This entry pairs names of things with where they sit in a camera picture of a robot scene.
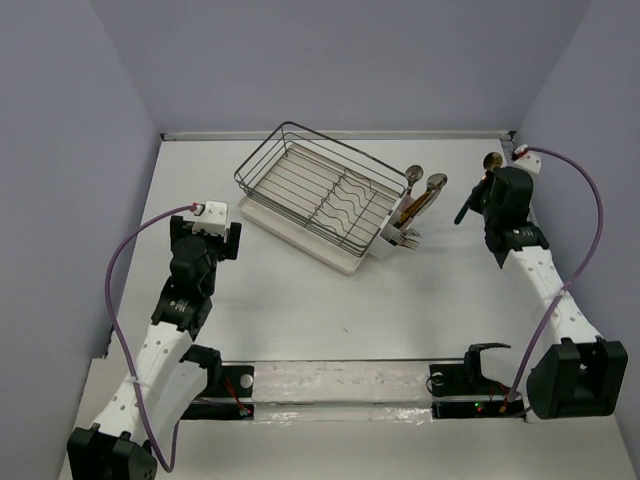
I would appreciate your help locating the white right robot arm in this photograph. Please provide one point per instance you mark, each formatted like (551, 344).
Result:
(568, 368)

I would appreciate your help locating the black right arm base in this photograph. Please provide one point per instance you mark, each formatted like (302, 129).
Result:
(459, 389)

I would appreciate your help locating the silver spoon teal handle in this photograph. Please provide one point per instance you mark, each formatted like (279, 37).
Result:
(413, 174)

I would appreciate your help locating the gold spoon green handle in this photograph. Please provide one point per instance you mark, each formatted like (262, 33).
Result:
(491, 161)

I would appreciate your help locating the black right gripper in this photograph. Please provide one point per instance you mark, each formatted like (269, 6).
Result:
(474, 198)

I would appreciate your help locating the silver spoon pink handle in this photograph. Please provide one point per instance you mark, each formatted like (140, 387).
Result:
(435, 184)

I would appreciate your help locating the cream drip tray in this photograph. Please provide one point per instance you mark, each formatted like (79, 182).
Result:
(291, 233)

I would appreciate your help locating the gold fork green handle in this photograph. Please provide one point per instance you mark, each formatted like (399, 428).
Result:
(408, 243)

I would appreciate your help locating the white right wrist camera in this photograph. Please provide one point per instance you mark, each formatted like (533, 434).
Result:
(524, 159)

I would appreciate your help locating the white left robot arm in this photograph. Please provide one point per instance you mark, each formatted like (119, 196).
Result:
(170, 370)

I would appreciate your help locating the gold knife green handle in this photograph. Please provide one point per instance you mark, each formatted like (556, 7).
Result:
(412, 210)

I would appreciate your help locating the grey wire dish rack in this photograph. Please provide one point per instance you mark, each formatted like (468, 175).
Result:
(330, 189)

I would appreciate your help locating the silver fork teal handle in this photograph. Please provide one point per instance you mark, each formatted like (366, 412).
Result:
(406, 234)

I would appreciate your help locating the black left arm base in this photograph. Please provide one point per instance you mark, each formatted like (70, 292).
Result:
(229, 400)

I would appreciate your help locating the white cutlery holder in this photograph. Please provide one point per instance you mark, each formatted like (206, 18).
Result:
(381, 246)

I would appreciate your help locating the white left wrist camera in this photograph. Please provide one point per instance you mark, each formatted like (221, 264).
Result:
(210, 218)

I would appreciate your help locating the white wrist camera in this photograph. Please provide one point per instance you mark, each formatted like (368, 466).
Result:
(524, 159)
(210, 218)

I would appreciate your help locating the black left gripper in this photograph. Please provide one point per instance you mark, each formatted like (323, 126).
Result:
(224, 250)

